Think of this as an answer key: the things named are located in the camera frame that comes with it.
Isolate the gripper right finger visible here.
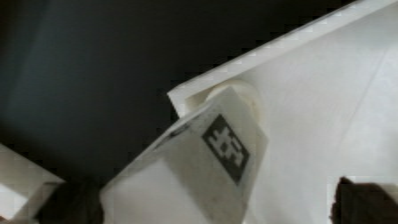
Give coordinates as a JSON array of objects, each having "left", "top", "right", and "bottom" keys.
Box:
[{"left": 328, "top": 177, "right": 398, "bottom": 224}]

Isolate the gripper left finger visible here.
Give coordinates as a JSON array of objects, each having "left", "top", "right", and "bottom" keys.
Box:
[{"left": 10, "top": 178, "right": 108, "bottom": 224}]

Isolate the white table leg edge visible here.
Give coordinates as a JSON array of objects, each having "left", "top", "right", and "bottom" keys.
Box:
[{"left": 100, "top": 88, "right": 266, "bottom": 224}]

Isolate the white obstacle bar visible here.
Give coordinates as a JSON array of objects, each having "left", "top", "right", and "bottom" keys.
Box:
[{"left": 0, "top": 143, "right": 63, "bottom": 224}]

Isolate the white square table top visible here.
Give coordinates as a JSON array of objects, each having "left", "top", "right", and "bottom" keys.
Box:
[{"left": 168, "top": 0, "right": 398, "bottom": 224}]

